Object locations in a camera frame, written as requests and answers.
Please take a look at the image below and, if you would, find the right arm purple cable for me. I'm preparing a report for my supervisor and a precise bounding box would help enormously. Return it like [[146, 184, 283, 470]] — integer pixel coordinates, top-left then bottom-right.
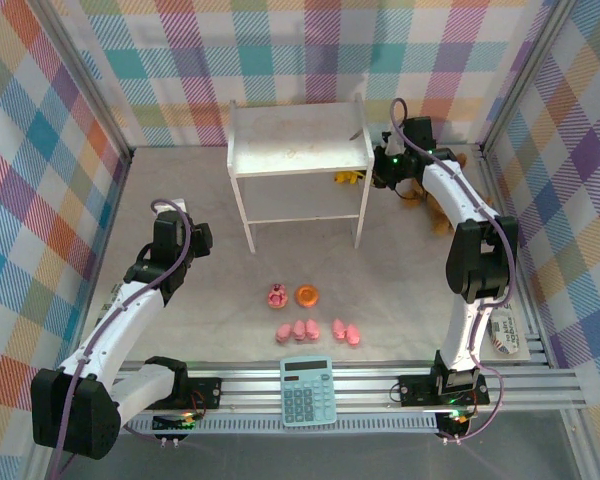
[[389, 97, 505, 444]]

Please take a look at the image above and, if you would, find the orange plastic donut toy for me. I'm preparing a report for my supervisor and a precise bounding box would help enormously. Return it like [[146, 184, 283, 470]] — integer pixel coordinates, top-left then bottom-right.
[[293, 283, 322, 308]]

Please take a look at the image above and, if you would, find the brown plush dog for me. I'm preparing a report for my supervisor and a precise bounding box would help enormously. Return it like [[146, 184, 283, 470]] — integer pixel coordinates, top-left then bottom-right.
[[399, 149, 495, 237]]

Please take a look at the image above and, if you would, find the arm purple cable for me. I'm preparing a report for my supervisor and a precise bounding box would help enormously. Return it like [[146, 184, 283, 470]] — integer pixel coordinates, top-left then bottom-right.
[[47, 198, 191, 479], [389, 97, 505, 444]]

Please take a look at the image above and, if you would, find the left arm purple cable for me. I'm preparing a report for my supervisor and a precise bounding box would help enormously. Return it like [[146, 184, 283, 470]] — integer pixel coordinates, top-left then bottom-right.
[[47, 198, 191, 479]]

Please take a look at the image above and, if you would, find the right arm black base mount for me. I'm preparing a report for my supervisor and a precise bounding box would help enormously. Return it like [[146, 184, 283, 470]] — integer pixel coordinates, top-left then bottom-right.
[[397, 372, 492, 408]]

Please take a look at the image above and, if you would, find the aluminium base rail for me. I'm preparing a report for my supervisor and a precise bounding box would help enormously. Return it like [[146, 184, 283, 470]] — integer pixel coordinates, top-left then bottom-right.
[[112, 360, 590, 412]]

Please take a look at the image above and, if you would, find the slotted grey cable duct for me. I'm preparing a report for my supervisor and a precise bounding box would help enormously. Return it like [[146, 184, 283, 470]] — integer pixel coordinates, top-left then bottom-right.
[[122, 413, 440, 435]]

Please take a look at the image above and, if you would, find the black circuit board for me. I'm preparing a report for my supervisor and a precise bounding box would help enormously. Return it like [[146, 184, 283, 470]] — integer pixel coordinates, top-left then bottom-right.
[[437, 408, 479, 439], [151, 410, 207, 434]]

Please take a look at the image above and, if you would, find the left black circuit board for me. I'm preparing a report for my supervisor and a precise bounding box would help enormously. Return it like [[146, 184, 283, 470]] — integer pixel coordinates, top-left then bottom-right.
[[151, 410, 207, 434]]

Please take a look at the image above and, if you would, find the white printed crumpled packet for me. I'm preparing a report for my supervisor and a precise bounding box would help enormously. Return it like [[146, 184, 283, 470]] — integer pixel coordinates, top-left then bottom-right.
[[488, 302, 518, 356]]

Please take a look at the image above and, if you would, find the pink and red plastic toy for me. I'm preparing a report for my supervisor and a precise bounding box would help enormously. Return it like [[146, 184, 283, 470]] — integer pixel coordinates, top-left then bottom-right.
[[265, 282, 290, 310]]

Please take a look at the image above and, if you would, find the light blue calculator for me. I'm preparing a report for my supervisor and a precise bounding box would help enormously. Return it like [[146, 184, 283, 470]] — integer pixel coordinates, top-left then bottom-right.
[[278, 355, 338, 428]]

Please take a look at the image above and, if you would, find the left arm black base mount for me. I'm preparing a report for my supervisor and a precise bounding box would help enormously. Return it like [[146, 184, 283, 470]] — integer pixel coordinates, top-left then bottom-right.
[[179, 375, 224, 410]]

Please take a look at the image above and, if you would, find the right black circuit board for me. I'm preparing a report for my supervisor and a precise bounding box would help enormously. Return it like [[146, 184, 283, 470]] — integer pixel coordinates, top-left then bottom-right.
[[437, 408, 479, 439]]

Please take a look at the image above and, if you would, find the aluminium frame post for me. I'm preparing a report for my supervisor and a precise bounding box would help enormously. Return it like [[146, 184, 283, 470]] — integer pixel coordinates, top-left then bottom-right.
[[478, 0, 580, 159], [32, 0, 135, 166]]

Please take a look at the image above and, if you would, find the white two-tier shelf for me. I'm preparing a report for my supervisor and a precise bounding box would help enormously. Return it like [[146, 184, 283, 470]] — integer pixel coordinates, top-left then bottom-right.
[[226, 92, 376, 255]]

